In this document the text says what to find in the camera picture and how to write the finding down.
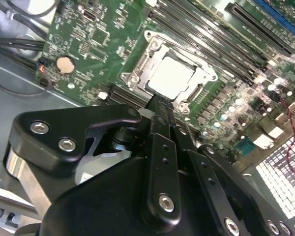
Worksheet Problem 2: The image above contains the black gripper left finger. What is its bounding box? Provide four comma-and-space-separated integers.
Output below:
3, 94, 182, 234

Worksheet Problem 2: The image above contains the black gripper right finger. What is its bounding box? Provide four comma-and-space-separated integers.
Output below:
166, 102, 295, 236

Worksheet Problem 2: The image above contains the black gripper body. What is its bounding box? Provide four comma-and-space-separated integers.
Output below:
39, 156, 220, 236

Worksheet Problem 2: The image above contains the silver CPU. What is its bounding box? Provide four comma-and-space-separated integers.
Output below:
147, 56, 196, 100

